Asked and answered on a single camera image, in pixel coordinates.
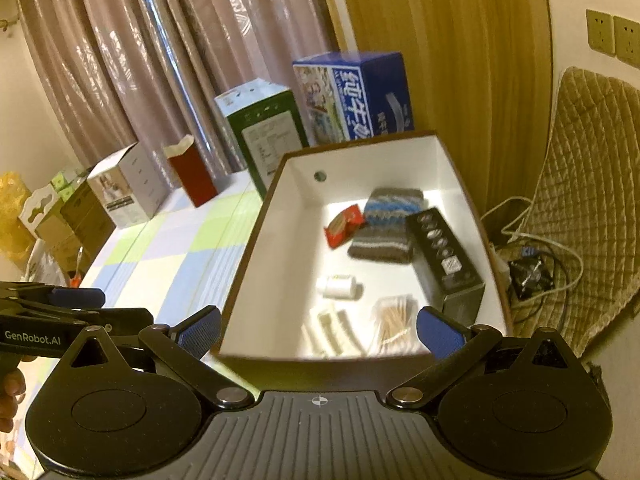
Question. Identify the clear cotton swab box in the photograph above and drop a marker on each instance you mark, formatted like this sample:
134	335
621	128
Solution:
394	323

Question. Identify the quilted olive chair cushion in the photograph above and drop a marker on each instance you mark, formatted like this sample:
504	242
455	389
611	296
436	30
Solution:
587	199

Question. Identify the brown white-lined storage box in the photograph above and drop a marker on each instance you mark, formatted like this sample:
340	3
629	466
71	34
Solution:
287	258

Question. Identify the small black fan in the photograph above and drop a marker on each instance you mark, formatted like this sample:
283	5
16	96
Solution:
530	276

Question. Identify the checkered tablecloth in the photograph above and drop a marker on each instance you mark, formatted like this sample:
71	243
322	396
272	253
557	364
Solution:
184	259

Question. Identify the brown cardboard box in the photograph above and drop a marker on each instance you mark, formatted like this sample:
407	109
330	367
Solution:
90	223

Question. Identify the grey blue knitted sock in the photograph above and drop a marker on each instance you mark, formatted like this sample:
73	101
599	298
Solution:
383	237

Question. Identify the green landscape gift box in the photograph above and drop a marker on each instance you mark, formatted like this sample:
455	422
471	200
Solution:
264	119

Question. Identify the red snack packet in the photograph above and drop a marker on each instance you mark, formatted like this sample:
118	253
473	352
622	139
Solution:
343	226

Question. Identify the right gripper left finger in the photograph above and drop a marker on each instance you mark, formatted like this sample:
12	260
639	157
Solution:
178	351

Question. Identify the white appliance carton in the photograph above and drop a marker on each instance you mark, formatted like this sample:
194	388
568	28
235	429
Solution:
128	186

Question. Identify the yellow plastic bag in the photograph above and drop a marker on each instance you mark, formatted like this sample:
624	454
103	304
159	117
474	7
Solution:
15	239

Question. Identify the dark red box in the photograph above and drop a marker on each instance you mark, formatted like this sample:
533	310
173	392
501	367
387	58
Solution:
185	159

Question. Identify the black product box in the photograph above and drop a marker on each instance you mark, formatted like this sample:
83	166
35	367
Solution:
449	279

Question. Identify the wooden wardrobe door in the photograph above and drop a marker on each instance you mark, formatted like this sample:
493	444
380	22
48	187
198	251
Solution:
480	75

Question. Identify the wall socket plate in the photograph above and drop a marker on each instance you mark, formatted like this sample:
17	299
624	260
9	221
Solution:
600	32
627	41

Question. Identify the pink-brown curtain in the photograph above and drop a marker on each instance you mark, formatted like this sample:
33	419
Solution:
118	72

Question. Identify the small white bottle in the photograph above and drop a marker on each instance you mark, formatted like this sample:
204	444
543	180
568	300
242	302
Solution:
340	287

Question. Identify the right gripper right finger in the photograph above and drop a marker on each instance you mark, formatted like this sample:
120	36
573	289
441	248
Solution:
457	350

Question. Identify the blue milk carton box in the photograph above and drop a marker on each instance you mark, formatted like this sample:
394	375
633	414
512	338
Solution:
354	95

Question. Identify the person's left hand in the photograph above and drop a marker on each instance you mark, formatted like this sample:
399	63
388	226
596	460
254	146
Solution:
13	388

